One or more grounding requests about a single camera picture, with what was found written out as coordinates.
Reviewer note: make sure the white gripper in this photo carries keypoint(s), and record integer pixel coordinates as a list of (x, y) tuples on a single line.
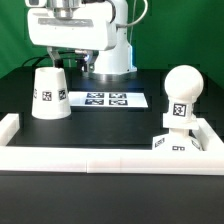
[(90, 28)]

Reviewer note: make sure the white lamp shade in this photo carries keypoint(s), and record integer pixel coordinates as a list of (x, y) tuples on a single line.
[(50, 94)]

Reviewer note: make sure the white lamp bulb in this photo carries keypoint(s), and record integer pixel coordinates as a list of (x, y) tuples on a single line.
[(183, 85)]

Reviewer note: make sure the white lamp base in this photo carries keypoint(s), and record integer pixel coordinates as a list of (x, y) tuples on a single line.
[(177, 138)]

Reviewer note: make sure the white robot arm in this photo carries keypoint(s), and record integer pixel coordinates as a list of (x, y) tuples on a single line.
[(111, 65)]

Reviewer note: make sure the white marker sheet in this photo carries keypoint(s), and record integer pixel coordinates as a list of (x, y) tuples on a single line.
[(107, 99)]

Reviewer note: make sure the white U-shaped fence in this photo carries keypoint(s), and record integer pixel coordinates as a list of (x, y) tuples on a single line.
[(208, 161)]

